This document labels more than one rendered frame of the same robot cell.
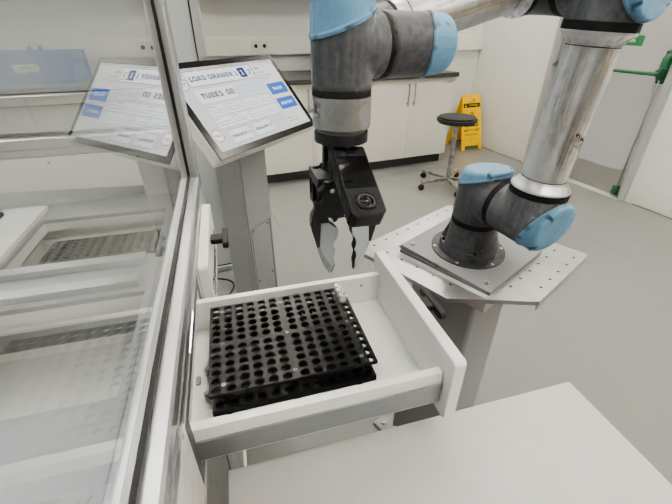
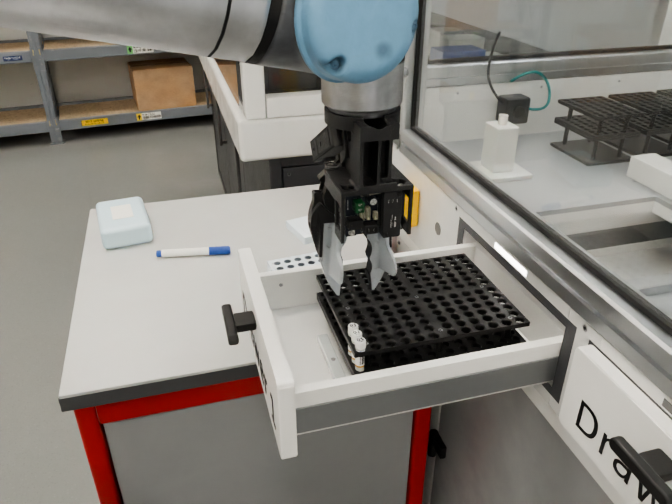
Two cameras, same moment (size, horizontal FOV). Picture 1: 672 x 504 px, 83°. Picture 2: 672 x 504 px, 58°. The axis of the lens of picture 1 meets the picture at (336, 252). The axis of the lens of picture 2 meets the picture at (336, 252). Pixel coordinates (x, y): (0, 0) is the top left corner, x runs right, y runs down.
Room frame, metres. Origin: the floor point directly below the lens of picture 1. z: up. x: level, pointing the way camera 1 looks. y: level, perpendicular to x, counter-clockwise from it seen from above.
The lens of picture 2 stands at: (1.07, -0.04, 1.33)
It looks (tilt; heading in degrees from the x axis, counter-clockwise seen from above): 29 degrees down; 180
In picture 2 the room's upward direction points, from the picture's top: straight up
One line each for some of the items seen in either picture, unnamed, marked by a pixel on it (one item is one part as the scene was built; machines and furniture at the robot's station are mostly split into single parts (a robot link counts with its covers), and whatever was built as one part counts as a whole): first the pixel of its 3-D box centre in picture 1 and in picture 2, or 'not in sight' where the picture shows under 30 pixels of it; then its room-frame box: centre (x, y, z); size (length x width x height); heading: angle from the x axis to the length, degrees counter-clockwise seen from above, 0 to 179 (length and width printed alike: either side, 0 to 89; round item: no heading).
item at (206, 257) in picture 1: (208, 253); (668, 484); (0.69, 0.27, 0.87); 0.29 x 0.02 x 0.11; 15
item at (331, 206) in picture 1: (339, 172); (363, 170); (0.52, 0.00, 1.11); 0.09 x 0.08 x 0.12; 15
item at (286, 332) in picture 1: (288, 347); (415, 317); (0.42, 0.07, 0.87); 0.22 x 0.18 x 0.06; 105
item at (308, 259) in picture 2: not in sight; (308, 275); (0.17, -0.08, 0.78); 0.12 x 0.08 x 0.04; 111
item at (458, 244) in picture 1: (471, 232); not in sight; (0.87, -0.35, 0.83); 0.15 x 0.15 x 0.10
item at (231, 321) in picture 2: (425, 304); (239, 322); (0.48, -0.15, 0.91); 0.07 x 0.04 x 0.01; 15
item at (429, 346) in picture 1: (408, 322); (263, 339); (0.47, -0.12, 0.87); 0.29 x 0.02 x 0.11; 15
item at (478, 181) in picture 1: (484, 192); not in sight; (0.86, -0.36, 0.95); 0.13 x 0.12 x 0.14; 27
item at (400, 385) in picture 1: (282, 351); (421, 319); (0.42, 0.08, 0.86); 0.40 x 0.26 x 0.06; 105
